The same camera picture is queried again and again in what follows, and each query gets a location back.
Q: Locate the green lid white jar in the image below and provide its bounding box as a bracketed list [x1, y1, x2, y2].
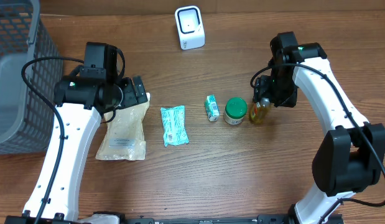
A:
[224, 97, 248, 125]

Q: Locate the white orange snack packet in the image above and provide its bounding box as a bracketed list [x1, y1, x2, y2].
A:
[95, 101, 150, 161]

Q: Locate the yellow oil bottle silver cap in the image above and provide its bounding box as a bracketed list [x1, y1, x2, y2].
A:
[249, 98, 271, 124]

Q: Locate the white barcode scanner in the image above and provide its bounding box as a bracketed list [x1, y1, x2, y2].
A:
[174, 6, 205, 50]

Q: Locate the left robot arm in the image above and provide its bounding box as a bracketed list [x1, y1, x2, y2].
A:
[4, 42, 148, 224]

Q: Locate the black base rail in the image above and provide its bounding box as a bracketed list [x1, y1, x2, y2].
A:
[5, 213, 345, 224]

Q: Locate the small teal packet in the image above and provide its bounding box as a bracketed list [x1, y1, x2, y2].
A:
[204, 95, 220, 122]

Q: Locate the teal tissue pack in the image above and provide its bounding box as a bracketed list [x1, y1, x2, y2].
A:
[160, 105, 189, 147]

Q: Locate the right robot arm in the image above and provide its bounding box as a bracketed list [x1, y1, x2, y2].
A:
[250, 32, 385, 223]

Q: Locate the dark grey plastic mesh basket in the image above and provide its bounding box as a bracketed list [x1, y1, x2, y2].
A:
[0, 0, 63, 154]

